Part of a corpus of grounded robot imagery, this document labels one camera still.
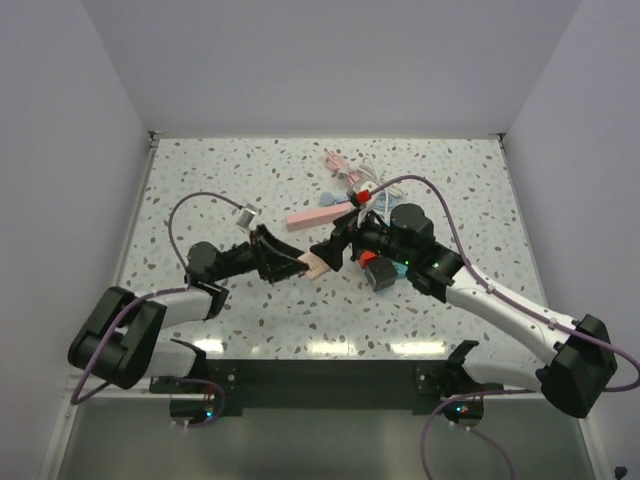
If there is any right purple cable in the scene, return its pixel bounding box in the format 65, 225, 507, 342
374, 174, 640, 480

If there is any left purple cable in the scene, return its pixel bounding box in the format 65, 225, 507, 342
69, 192, 246, 429

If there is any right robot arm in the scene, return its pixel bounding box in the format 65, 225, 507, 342
310, 204, 617, 418

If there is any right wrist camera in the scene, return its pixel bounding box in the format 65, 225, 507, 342
346, 181, 379, 213

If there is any teal power strip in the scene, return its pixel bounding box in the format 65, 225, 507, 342
393, 262, 408, 279

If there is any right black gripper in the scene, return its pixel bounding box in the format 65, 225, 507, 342
310, 205, 413, 273

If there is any black plug adapter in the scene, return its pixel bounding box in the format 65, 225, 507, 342
365, 257, 398, 292

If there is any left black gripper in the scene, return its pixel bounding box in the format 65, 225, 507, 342
212, 224, 308, 284

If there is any blue coiled cord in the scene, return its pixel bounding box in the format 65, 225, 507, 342
317, 189, 399, 214

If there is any red plug adapter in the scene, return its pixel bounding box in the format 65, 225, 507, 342
358, 251, 379, 270

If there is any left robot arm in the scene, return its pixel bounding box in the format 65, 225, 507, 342
67, 225, 309, 392

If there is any purple cable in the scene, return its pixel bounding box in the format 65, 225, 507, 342
374, 174, 640, 480
69, 192, 246, 429

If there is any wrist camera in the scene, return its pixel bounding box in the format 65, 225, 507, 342
346, 181, 379, 213
236, 204, 257, 229

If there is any white coiled cord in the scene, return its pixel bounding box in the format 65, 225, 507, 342
349, 158, 409, 199

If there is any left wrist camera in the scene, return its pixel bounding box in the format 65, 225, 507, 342
236, 204, 257, 229

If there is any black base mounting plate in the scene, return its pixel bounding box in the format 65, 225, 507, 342
149, 340, 486, 424

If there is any pink plug adapter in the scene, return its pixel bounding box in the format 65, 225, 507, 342
298, 251, 331, 281

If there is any pink power strip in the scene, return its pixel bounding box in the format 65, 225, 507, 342
285, 203, 352, 232

